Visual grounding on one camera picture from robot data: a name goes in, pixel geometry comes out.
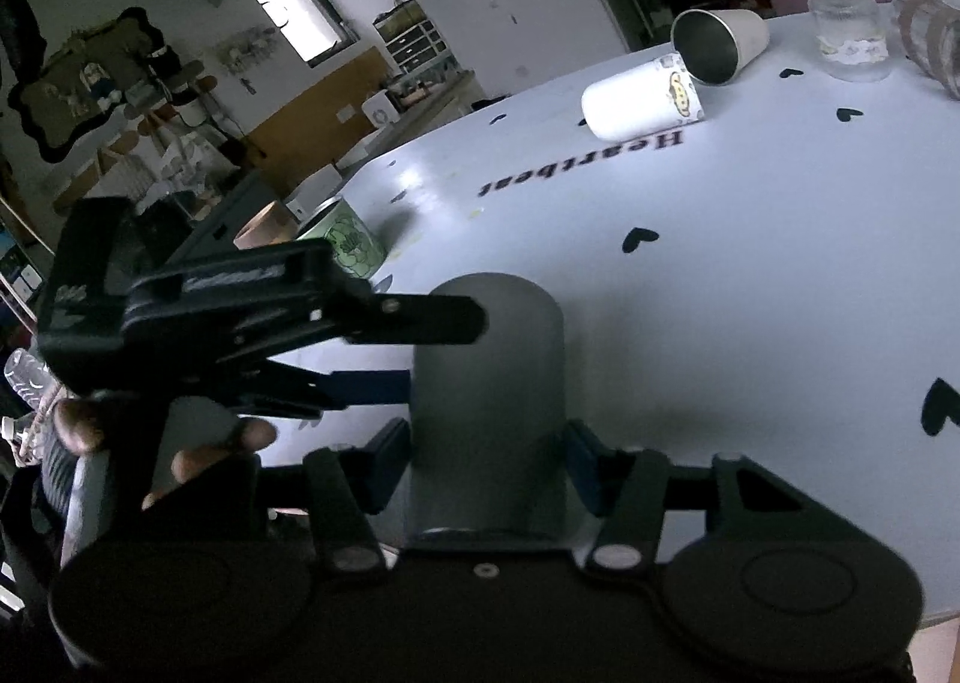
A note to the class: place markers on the window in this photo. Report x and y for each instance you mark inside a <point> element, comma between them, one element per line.
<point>313,28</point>

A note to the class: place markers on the person's left hand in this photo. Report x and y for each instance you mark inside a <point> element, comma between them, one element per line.
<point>131,454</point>

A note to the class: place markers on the white kitchen counter cabinet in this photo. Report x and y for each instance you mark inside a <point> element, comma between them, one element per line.
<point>453,101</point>

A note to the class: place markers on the white cartoon mug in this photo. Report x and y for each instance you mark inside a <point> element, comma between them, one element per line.
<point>657,96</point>

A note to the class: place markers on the dark grey plastic cup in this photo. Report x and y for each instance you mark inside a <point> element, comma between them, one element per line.
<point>486,418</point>

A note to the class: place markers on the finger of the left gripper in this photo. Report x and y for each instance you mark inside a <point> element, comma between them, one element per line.
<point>415,320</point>
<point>290,392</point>

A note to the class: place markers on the plastic water bottle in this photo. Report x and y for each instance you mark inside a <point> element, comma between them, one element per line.
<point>29,378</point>

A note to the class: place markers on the brown cardboard tube cup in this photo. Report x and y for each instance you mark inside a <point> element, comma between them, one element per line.
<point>272,225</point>

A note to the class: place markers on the brown striped glass cup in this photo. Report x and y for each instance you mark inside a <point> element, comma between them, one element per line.
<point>928,32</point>

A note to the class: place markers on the clear stemmed glass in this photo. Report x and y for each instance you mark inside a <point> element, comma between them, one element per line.
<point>851,39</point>

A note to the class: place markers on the white box on counter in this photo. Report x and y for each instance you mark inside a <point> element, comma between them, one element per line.
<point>313,191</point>

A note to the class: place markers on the drawer organiser on counter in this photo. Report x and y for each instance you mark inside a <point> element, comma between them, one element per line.
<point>412,40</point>

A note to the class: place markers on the white small appliance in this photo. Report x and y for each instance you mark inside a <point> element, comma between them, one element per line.
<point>381,109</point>

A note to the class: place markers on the beige steel-lined tumbler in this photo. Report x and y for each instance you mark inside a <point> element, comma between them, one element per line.
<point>717,45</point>

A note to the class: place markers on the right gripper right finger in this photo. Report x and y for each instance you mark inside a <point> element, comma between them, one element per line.
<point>626,490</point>

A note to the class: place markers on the green tin can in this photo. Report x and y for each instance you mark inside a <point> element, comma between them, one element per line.
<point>356,248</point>

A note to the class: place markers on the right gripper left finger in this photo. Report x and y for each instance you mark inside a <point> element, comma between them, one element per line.
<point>344,488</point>

